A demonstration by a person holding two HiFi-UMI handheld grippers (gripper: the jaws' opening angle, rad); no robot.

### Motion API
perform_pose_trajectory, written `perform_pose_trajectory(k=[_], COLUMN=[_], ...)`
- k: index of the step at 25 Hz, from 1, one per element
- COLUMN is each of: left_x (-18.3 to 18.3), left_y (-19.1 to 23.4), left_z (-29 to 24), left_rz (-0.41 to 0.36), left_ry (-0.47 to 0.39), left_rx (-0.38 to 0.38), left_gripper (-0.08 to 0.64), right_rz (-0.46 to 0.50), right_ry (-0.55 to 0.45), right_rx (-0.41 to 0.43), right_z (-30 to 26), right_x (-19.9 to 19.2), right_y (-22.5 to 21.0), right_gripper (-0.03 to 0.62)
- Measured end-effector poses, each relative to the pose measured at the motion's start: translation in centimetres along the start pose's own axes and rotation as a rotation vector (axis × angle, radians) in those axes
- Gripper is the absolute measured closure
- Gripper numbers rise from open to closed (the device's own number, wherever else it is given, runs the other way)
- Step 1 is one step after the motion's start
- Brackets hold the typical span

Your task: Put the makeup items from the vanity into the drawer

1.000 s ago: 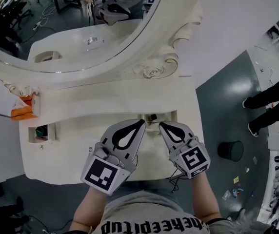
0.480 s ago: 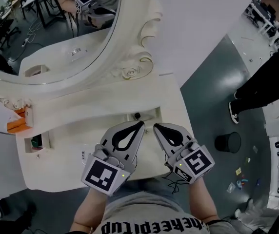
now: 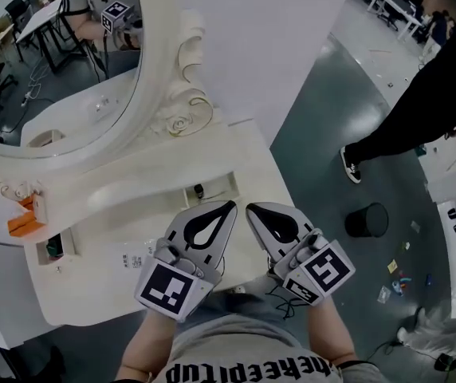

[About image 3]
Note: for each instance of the white equipment rack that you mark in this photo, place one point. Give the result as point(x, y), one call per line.
point(447, 190)

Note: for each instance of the dark green round jar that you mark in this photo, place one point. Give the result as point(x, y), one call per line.
point(54, 247)

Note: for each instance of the person's white shoe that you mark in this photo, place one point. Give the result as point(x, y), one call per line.
point(237, 289)

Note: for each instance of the person's grey printed shirt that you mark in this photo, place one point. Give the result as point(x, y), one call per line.
point(244, 349)

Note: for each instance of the yellow sticky note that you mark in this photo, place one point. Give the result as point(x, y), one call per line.
point(391, 265)

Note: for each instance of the oval mirror white ornate frame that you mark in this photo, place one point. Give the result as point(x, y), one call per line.
point(156, 86)

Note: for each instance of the orange tissue pack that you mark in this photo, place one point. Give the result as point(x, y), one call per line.
point(22, 219)

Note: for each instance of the clear plastic packet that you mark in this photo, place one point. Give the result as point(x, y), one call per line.
point(383, 294)

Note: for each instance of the white office desk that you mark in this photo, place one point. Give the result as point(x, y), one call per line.
point(395, 4)

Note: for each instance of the white vanity table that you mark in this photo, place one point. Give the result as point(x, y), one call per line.
point(92, 293)

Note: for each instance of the person's right forearm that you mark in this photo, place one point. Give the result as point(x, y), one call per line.
point(331, 333)

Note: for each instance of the person's jeans legs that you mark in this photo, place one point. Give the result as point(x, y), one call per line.
point(244, 303)

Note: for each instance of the black mesh waste bin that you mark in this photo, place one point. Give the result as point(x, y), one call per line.
point(366, 219)

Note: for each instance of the clear printed label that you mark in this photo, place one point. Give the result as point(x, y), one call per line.
point(132, 259)

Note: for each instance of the small blue pen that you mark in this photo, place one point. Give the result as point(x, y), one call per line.
point(428, 279)

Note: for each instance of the blue and red small object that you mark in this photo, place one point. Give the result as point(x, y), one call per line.
point(401, 281)

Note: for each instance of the small black bottle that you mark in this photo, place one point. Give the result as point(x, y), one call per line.
point(199, 190)

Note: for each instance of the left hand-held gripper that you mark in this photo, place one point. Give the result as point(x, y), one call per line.
point(164, 289)

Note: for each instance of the small white paper scrap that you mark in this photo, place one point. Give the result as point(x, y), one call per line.
point(415, 226)

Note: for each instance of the person's left forearm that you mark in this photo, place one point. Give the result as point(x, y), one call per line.
point(148, 341)

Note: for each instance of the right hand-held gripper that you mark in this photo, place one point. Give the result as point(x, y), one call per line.
point(325, 271)

